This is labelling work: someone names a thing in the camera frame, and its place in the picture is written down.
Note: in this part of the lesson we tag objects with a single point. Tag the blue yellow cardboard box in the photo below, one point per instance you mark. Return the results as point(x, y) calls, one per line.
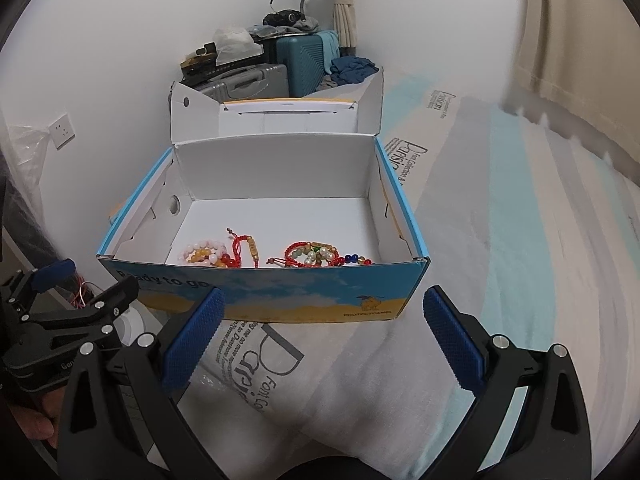
point(243, 180)

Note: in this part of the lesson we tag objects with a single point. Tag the grey suitcase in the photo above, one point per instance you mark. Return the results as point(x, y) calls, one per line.
point(262, 81)

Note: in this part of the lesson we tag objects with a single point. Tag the person's left hand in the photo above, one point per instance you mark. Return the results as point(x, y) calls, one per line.
point(40, 418)

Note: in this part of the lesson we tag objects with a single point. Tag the tied beige curtain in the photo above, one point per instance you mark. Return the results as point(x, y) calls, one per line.
point(345, 24)

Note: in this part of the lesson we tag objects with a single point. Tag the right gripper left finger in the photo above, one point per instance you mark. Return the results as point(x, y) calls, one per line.
point(120, 419)

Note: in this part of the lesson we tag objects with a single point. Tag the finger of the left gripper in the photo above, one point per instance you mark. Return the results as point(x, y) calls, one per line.
point(50, 276)
point(109, 304)

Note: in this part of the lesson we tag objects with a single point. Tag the teal suitcase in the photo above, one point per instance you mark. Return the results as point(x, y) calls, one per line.
point(308, 59)

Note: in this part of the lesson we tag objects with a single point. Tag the dark blue clothes pile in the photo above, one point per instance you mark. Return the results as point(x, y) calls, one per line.
point(351, 69)

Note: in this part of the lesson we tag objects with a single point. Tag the white wall socket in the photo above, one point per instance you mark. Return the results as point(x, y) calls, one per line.
point(61, 131)

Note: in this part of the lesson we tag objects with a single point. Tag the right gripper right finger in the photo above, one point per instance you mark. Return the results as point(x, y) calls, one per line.
point(528, 419)

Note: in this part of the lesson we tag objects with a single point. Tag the pearl earrings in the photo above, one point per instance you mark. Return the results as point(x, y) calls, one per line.
point(321, 255)

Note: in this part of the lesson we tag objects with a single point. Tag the red cord bracelet gold tube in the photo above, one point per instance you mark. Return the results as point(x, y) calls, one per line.
point(293, 256)

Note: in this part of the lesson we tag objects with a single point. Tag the black items on suitcase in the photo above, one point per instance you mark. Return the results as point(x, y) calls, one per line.
point(292, 19)

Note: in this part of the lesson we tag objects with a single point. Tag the striped bed cover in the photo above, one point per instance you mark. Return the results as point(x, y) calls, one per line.
point(528, 231)

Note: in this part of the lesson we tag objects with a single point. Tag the clear plastic bag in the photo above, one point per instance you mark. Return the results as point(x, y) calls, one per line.
point(25, 149)

